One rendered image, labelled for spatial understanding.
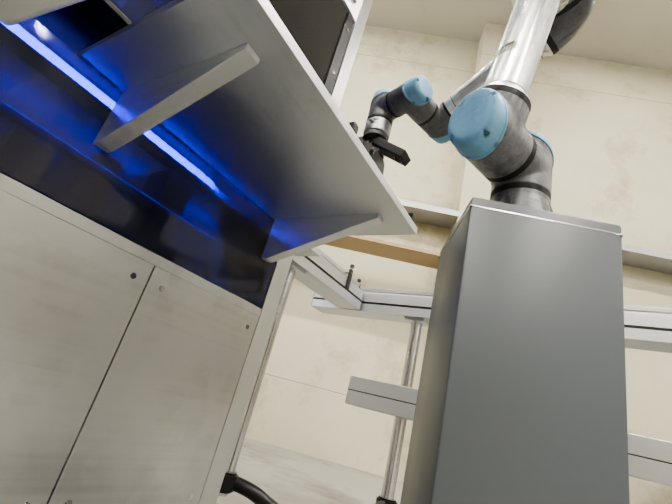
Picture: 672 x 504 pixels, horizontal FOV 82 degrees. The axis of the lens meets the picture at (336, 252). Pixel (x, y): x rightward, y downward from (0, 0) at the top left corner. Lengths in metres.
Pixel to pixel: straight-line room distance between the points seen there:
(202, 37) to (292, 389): 3.21
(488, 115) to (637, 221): 4.29
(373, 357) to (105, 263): 3.01
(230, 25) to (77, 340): 0.60
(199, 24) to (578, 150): 4.77
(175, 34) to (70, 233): 0.39
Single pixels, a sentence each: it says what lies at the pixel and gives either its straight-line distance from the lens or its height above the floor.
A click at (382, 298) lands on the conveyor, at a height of 0.91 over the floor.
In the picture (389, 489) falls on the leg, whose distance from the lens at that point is 1.74.
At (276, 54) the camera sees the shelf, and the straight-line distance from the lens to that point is 0.67.
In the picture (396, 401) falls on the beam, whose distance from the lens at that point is 1.72.
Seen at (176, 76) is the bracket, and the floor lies 0.84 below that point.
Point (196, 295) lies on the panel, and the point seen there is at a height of 0.56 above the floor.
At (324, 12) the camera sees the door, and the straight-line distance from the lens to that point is 1.61.
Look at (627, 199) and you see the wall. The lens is 5.09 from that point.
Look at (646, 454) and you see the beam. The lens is 1.61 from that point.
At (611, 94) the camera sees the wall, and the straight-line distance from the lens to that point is 5.92.
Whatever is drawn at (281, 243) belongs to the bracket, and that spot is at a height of 0.78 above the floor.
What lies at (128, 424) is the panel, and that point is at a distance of 0.95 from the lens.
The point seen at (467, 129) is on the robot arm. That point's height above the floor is 0.92.
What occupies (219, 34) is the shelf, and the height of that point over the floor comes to 0.86.
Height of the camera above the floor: 0.40
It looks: 21 degrees up
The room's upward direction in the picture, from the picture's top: 15 degrees clockwise
